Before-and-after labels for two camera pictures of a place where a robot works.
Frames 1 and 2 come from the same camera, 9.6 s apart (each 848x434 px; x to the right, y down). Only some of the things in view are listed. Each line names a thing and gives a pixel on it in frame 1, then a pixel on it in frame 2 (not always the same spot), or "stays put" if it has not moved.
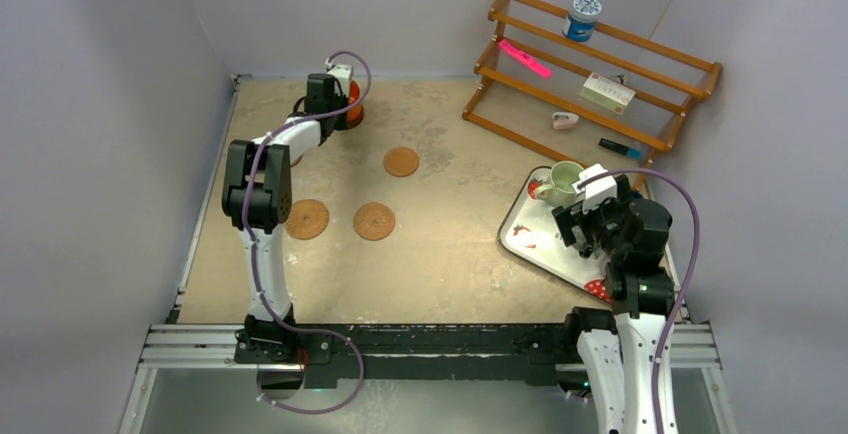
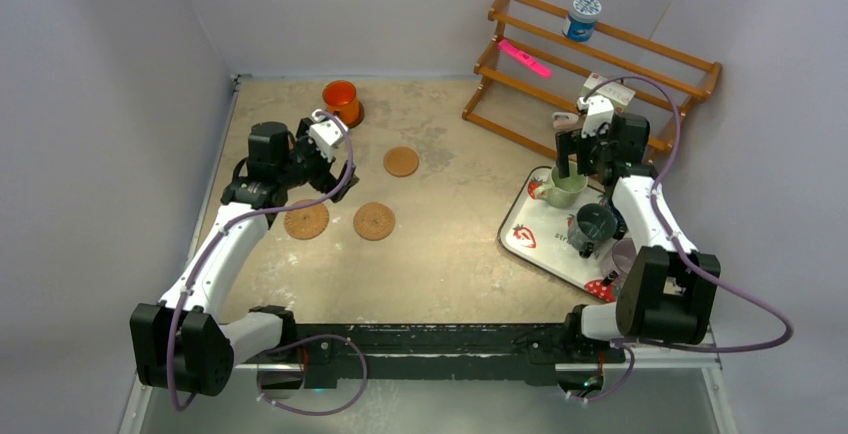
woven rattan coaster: (307, 219) stays put
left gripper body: (341, 100) -> (309, 161)
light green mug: (558, 192) stays put
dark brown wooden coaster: (354, 123) stays put
